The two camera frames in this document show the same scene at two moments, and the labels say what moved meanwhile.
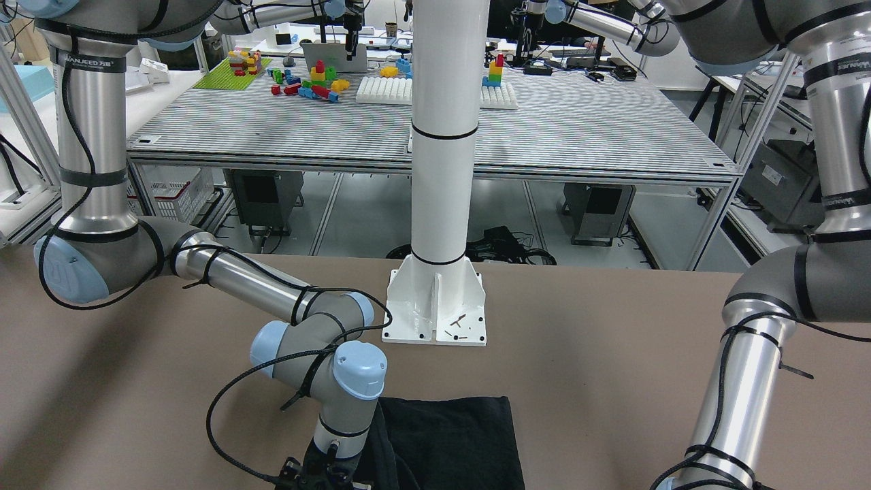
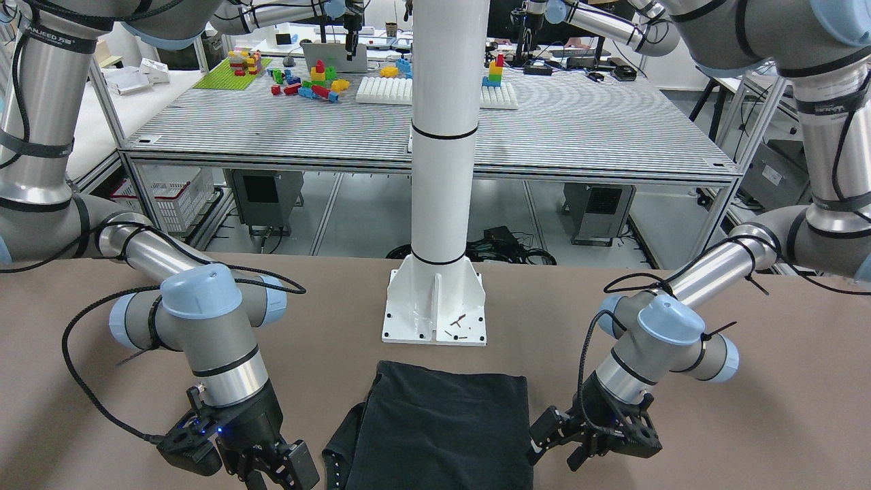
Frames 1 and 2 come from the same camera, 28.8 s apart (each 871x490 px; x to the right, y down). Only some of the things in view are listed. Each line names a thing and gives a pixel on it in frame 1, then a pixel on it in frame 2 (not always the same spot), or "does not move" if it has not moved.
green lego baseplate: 222,77 does not move
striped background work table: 355,127 does not move
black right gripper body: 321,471 to 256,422
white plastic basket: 177,191 does not move
